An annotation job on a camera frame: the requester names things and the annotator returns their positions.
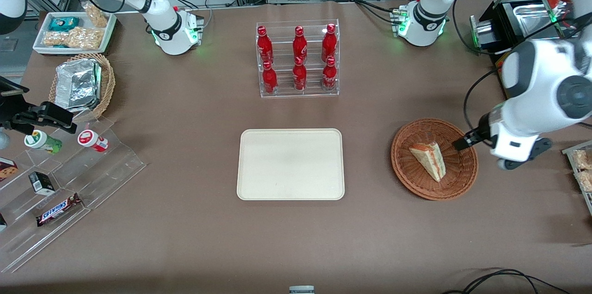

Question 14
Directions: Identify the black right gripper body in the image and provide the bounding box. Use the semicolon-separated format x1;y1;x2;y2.
0;77;29;131

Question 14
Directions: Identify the triangular sandwich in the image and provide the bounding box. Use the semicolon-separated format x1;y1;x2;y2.
409;141;447;183

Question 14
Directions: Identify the light tan wicker basket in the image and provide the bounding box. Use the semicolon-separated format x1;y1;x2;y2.
49;53;116;122

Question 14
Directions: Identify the brown round wicker basket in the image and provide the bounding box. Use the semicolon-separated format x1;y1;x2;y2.
391;118;479;201

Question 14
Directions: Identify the white rectangular snack tray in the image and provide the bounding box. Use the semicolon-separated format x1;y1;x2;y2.
32;11;117;56

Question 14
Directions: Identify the beige plastic tray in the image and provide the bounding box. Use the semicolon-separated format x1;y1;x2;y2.
237;129;345;201

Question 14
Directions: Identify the green bottle with white cap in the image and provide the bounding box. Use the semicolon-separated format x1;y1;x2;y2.
24;130;63;155

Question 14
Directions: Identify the silver foil packet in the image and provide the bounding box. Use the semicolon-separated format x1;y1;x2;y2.
54;58;103;111

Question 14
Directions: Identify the red bottle with white cap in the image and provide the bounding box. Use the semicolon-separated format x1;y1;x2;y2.
77;129;110;153

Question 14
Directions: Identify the small black box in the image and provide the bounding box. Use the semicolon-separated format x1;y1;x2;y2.
29;171;56;196

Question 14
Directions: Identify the brown cookie box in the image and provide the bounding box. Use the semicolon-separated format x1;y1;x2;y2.
0;158;19;183

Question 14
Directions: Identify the clear acrylic stepped display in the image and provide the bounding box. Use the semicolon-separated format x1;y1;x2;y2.
0;116;148;274

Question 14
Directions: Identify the clear bag of snacks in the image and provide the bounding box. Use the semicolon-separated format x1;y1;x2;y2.
576;170;592;193
572;148;592;171

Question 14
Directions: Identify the clear bag of nuts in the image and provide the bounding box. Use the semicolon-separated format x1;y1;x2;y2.
82;2;110;28
43;31;69;48
65;27;104;50

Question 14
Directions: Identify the Snickers chocolate bar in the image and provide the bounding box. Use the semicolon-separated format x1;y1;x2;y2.
36;193;83;228

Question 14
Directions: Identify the teal snack package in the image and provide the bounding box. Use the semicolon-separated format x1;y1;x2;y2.
48;17;80;32

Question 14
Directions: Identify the black food warmer display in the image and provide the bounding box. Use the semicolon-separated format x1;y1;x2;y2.
469;0;592;100

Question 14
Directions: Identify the red cola bottle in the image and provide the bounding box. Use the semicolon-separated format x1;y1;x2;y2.
257;26;274;65
292;56;307;92
322;56;338;92
321;24;337;61
262;61;278;96
292;26;308;61

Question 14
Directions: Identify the clear acrylic bottle rack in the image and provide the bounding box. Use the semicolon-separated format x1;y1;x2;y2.
256;19;340;98

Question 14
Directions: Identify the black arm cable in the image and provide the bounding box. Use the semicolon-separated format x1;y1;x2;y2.
463;68;499;136

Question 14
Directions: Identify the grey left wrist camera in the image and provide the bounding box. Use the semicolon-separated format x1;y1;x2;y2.
497;137;554;171

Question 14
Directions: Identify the white wire tray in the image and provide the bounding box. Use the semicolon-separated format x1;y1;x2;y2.
561;141;592;216

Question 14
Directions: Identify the black floor cable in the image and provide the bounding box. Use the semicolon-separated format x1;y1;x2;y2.
441;268;572;294

